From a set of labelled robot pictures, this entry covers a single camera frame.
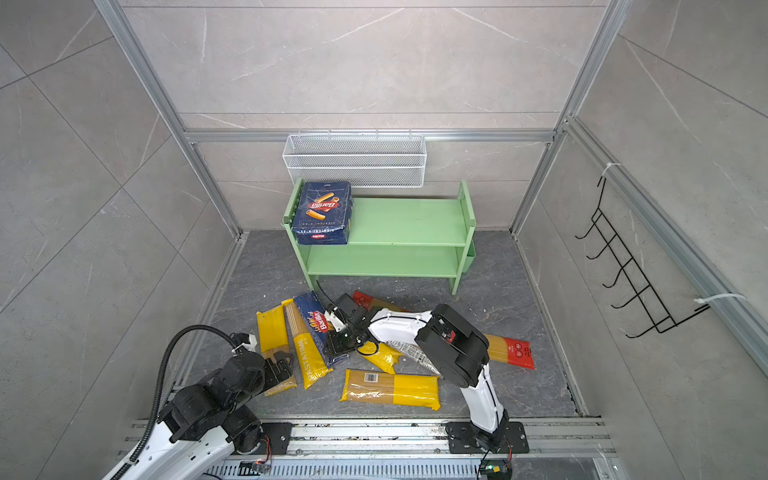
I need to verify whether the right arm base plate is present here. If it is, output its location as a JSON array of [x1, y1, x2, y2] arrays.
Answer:
[[445, 421, 530, 455]]

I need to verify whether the white wire mesh basket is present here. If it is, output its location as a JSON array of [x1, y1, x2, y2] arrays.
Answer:
[[282, 133, 427, 188]]

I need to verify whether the yellow spaghetti bag centre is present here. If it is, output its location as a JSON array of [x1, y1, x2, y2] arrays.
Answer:
[[357, 341, 402, 375]]

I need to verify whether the red spaghetti bag right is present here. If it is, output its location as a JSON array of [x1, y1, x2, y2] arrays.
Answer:
[[485, 334, 535, 370]]

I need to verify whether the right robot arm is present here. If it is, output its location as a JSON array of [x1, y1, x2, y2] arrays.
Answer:
[[326, 294, 509, 450]]

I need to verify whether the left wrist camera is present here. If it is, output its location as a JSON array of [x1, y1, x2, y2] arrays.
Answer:
[[230, 333, 258, 355]]

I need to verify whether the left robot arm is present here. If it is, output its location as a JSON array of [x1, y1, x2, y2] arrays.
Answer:
[[105, 348, 294, 479]]

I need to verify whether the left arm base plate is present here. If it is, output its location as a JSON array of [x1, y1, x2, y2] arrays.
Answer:
[[234, 422, 293, 456]]

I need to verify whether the red spaghetti bag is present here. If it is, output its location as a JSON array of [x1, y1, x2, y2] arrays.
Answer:
[[485, 334, 535, 370], [352, 291, 404, 312]]

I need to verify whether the black corrugated cable left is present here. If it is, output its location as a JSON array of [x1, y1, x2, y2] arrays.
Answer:
[[110, 324, 241, 480]]

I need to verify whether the red spaghetti bag upper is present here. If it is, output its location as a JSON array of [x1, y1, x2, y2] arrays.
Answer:
[[352, 291, 404, 312]]

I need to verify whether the black wire hook rack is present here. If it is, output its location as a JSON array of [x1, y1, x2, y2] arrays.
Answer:
[[574, 177, 711, 339]]

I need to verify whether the yellow spaghetti bag with lettering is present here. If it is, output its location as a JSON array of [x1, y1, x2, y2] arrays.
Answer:
[[282, 299, 333, 390]]

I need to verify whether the blue Barilla rigatoni box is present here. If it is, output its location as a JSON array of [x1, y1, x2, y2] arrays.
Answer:
[[291, 181, 354, 245]]

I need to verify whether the clear white-label spaghetti bag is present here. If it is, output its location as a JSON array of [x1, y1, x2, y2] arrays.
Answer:
[[387, 341, 440, 376]]

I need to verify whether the green wooden two-tier shelf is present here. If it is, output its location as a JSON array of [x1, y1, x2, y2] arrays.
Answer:
[[282, 180, 477, 294]]

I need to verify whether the yellow spaghetti bag far left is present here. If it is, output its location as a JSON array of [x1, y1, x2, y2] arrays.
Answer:
[[257, 305, 297, 388]]

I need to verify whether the large yellow spaghetti bag front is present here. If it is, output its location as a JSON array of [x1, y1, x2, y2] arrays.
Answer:
[[340, 370, 441, 411]]

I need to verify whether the blue Barilla spaghetti box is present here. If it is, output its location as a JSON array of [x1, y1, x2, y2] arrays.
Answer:
[[293, 291, 349, 367]]

